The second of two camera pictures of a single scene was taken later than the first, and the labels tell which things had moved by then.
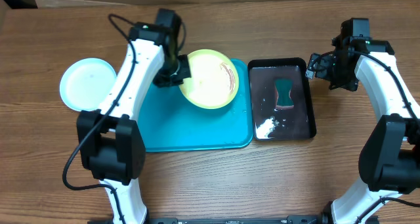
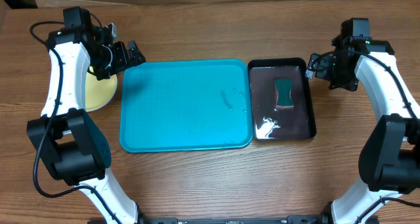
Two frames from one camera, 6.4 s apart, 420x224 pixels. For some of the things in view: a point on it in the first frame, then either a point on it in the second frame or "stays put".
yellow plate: x=214 y=81 -> x=99 y=92
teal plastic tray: x=168 y=122 stays put
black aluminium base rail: x=291 y=219 stays put
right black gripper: x=350 y=85 stays put
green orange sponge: x=283 y=89 stays put
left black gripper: x=161 y=81 -> x=124 y=60
